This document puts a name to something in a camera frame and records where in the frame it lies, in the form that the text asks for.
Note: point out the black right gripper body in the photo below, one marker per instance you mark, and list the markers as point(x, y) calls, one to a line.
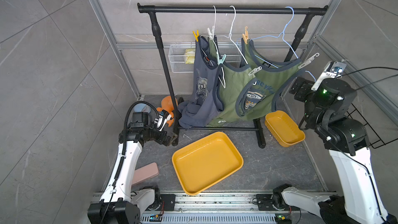
point(298, 87)

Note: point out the yellow item in basket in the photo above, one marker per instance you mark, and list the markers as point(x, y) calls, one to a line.
point(189, 56)

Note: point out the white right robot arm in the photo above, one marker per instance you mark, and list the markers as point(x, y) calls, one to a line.
point(348, 144)

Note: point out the white wire hanger left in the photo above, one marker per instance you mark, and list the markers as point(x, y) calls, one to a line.
point(214, 37)

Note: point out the white wire basket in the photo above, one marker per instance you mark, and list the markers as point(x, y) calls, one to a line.
point(176, 56)

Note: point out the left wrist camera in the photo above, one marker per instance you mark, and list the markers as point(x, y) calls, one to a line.
point(163, 118)

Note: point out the white wire hanger right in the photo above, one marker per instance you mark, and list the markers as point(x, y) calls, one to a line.
point(230, 32)

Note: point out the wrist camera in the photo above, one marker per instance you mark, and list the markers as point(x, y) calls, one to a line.
point(333, 69)
point(163, 118)

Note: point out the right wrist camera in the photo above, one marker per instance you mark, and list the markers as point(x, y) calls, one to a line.
point(333, 69)

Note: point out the dark grey tank top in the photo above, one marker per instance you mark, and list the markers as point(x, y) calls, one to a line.
point(202, 106)

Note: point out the black clothes rack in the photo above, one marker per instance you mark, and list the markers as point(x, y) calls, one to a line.
point(151, 10)

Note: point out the plain green tank top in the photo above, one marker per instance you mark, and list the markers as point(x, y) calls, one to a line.
point(231, 83)

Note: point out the pink rectangular case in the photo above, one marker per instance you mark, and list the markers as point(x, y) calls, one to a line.
point(145, 173)

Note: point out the orange clothespin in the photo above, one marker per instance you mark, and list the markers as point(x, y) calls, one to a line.
point(245, 36)

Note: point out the large yellow plastic tray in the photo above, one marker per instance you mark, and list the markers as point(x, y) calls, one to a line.
point(206, 162)

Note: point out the white wire hanger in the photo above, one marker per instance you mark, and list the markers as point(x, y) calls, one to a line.
point(214, 37)
point(230, 32)

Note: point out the green printed tank top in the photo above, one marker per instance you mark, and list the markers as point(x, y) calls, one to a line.
point(268, 83)

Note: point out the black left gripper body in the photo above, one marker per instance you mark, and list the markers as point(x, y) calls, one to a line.
point(165, 137)

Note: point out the orange plush toy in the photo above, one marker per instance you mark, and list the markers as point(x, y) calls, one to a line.
point(167, 105)

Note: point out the metal base rail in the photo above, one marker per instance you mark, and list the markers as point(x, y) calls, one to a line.
point(223, 208)

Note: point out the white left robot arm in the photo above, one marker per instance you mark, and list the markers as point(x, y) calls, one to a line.
point(124, 168)

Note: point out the black wire wall rack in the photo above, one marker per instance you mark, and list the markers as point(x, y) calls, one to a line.
point(376, 140)

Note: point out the small yellow plastic tray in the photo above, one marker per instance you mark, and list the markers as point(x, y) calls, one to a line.
point(284, 129)

